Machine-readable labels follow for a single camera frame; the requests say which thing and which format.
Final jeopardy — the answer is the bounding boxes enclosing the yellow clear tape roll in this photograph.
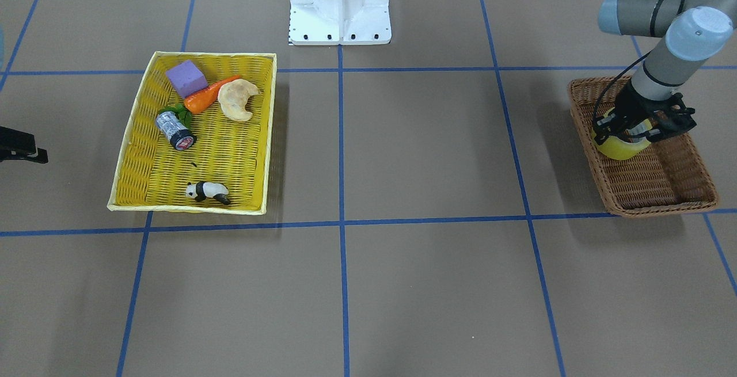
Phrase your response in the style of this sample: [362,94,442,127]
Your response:
[593,120,653,161]

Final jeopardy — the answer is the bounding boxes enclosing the brown wicker basket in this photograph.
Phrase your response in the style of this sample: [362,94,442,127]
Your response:
[568,77,719,219]

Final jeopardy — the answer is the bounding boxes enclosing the yellow woven basket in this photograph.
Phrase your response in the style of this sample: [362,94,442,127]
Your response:
[107,51,278,215]

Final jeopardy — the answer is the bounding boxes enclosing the orange toy carrot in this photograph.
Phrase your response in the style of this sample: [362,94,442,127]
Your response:
[183,75,241,115]

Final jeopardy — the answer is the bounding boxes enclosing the small panda figurine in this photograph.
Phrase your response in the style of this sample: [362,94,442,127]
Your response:
[185,181,231,205]

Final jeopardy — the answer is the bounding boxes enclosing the purple foam cube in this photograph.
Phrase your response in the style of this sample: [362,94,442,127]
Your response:
[165,60,208,98]

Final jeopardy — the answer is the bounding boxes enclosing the small cylindrical can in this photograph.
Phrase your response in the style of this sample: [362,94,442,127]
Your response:
[155,111,197,151]

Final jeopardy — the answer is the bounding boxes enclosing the black clamp at edge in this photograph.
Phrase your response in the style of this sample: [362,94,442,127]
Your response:
[1,126,48,164]

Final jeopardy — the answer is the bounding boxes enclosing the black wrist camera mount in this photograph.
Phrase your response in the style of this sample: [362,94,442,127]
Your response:
[647,92,697,143]

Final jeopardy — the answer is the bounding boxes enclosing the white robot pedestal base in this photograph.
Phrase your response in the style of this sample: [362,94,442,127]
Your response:
[288,0,392,46]

